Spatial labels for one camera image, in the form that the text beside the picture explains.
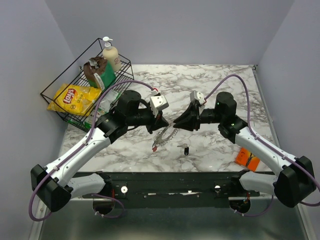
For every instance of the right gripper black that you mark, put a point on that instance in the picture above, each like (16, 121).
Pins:
(190, 119)

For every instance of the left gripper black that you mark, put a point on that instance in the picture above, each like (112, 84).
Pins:
(157, 122)

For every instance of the metal disc with keyrings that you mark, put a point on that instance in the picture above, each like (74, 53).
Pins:
(163, 137)

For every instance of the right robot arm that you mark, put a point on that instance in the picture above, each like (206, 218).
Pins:
(292, 179)

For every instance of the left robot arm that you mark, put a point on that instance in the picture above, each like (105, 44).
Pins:
(55, 183)

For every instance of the key with black fob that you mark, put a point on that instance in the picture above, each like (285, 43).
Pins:
(185, 148)

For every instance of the white green package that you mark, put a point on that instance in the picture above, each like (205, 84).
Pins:
(105, 105)

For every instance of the orange box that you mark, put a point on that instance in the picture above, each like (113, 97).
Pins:
(247, 159)

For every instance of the brown and green bag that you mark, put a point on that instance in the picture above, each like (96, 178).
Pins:
(99, 73)

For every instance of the yellow Lays chip bag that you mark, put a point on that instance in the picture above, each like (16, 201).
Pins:
(74, 99)

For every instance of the cream pump lotion bottle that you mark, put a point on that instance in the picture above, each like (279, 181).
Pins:
(110, 53)

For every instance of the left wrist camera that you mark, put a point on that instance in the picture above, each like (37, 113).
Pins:
(158, 103)

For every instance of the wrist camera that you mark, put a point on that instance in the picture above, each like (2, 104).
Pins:
(197, 96)
(158, 103)

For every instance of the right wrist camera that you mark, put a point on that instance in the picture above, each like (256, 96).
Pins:
(197, 96)

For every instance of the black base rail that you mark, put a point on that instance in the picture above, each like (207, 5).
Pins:
(155, 190)

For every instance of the black wire rack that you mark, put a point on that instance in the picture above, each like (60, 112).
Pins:
(74, 75)

